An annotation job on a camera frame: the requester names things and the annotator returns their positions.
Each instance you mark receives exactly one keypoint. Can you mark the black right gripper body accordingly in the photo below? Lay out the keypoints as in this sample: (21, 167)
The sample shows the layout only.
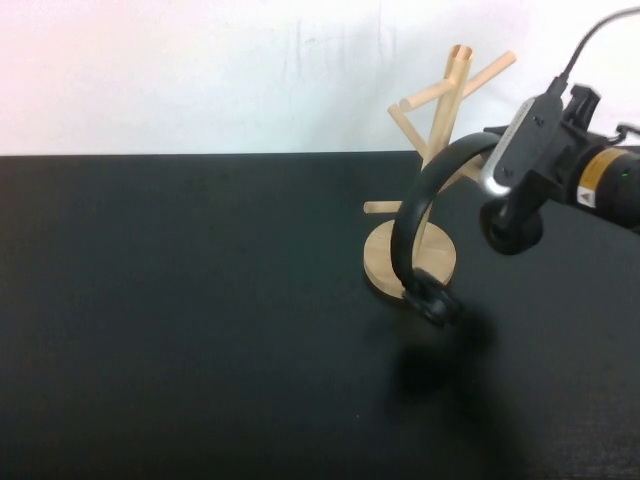
(562, 150)

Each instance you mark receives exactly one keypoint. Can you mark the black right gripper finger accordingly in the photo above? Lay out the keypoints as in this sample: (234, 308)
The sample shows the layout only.
(520, 212)
(492, 136)

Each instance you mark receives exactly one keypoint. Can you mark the black over-ear headphones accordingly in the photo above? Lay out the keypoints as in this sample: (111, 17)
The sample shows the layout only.
(416, 205)

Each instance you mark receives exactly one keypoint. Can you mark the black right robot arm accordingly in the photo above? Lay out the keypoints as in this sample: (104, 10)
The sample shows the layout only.
(607, 172)

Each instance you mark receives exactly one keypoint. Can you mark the light wooden headphone stand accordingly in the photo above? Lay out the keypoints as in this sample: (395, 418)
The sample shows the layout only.
(442, 115)

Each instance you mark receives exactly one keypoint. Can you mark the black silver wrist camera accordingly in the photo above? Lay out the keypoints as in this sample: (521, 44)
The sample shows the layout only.
(522, 142)

